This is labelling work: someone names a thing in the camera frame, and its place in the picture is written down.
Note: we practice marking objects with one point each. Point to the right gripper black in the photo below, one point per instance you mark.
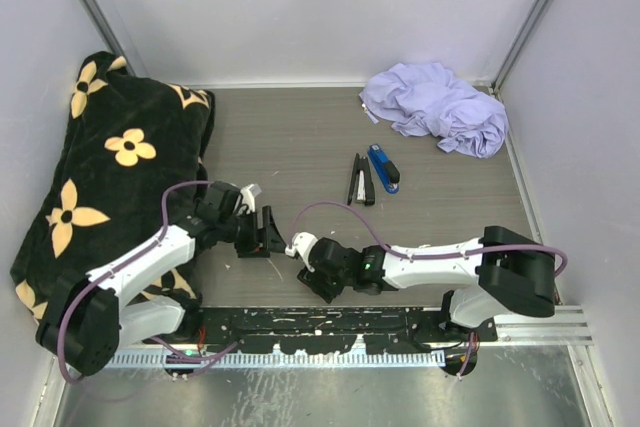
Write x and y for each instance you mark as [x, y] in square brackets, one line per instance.
[312, 278]

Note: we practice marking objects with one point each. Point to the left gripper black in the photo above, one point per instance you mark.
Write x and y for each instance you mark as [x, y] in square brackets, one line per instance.
[272, 241]

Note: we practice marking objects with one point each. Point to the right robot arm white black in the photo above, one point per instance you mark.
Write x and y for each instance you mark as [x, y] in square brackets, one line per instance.
[498, 273]

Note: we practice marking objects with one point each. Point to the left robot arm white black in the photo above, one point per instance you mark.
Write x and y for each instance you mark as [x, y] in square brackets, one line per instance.
[91, 315]

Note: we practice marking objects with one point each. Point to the black open stapler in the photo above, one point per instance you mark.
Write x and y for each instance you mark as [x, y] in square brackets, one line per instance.
[361, 188]

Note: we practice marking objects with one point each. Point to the blue stapler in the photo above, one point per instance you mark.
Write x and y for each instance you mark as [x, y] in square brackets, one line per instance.
[385, 168]

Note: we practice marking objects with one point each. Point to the black floral blanket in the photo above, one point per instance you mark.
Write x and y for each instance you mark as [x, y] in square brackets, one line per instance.
[128, 139]

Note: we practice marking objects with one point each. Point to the lavender crumpled cloth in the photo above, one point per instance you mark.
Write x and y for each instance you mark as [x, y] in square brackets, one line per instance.
[428, 99]

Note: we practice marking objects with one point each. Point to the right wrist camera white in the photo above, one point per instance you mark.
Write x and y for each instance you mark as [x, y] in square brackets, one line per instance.
[301, 246]

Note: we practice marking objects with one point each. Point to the white cable duct strip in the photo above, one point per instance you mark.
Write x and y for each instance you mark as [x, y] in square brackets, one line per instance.
[159, 358]

